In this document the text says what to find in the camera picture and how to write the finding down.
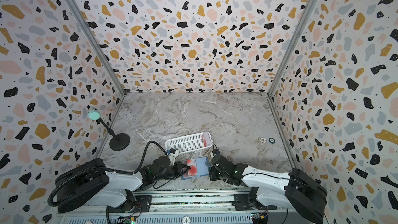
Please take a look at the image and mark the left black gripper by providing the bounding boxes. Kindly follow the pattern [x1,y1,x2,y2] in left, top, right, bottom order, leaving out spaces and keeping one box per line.
[156,161,193,183]

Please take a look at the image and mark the white plastic basket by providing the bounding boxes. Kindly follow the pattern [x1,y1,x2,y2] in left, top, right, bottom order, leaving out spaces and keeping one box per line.
[165,132,211,154]

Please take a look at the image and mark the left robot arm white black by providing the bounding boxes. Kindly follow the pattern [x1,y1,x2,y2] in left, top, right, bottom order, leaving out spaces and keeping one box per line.
[48,156,191,213]

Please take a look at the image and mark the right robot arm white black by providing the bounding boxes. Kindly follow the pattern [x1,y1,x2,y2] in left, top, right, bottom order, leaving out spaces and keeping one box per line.
[209,149,327,224]

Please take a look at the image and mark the stack of red-circle cards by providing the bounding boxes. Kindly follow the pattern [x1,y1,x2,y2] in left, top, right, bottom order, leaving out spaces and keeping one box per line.
[202,132,213,147]

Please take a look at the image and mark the black stand with green ball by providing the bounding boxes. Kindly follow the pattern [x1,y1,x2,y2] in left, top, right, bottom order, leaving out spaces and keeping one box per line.
[88,109,131,151]

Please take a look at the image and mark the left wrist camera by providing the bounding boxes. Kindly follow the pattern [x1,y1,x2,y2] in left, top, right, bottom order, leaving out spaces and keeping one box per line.
[167,148,179,164]

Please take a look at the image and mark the aluminium rail base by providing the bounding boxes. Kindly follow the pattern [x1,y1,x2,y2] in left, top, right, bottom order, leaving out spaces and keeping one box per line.
[54,188,310,224]

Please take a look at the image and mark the black corrugated cable hose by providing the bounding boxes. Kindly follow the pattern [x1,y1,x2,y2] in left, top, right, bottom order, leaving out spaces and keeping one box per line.
[47,140,169,207]

